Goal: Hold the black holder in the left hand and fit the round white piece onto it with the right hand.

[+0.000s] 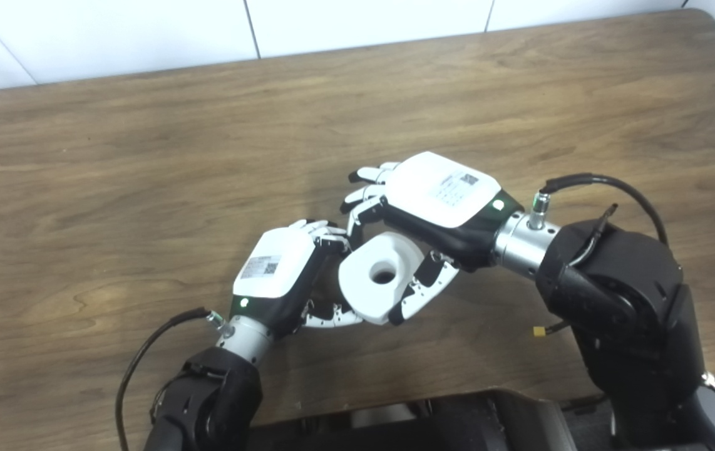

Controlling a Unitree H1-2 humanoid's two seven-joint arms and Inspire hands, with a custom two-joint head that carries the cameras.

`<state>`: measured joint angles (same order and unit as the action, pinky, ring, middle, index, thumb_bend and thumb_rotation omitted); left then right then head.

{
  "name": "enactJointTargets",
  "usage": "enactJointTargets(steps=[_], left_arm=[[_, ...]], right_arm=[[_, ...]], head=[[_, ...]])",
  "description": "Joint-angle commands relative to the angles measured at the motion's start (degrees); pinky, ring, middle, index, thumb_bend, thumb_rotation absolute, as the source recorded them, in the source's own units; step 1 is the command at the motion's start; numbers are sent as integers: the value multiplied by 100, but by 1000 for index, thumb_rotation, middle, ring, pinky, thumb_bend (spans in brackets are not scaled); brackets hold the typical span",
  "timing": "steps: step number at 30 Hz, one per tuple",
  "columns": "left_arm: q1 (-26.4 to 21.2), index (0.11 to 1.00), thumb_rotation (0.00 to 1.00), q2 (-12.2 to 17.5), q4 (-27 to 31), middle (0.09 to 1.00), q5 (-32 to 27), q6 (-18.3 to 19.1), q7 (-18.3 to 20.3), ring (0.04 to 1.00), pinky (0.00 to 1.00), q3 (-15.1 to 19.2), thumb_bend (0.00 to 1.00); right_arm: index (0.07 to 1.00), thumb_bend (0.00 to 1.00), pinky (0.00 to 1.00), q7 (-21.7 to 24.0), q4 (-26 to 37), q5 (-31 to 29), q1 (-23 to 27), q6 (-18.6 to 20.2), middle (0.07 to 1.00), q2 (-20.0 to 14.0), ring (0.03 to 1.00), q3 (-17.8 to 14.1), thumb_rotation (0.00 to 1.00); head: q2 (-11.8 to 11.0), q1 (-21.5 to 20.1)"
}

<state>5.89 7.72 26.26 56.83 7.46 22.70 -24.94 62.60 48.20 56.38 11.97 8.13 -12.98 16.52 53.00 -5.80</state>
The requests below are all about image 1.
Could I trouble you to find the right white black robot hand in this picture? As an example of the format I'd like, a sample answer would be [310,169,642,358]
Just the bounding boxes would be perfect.
[340,151,524,326]

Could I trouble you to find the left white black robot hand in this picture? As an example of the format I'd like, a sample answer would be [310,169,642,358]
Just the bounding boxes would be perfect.
[229,219,364,339]

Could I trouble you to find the round white plastic piece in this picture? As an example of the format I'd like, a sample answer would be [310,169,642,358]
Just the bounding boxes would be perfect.
[338,232,426,326]

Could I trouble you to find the black robot torso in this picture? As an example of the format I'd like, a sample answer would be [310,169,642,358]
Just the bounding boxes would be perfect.
[248,388,615,451]

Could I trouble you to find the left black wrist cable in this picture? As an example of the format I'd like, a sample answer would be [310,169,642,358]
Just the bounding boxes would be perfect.
[115,307,227,451]

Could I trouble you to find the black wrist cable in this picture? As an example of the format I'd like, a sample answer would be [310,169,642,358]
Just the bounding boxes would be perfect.
[115,307,227,451]
[530,174,670,246]

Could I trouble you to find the thin wire with yellow plug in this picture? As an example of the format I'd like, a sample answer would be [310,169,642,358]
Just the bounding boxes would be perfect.
[533,319,574,339]

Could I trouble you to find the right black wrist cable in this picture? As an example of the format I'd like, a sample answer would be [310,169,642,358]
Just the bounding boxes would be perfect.
[530,174,670,246]

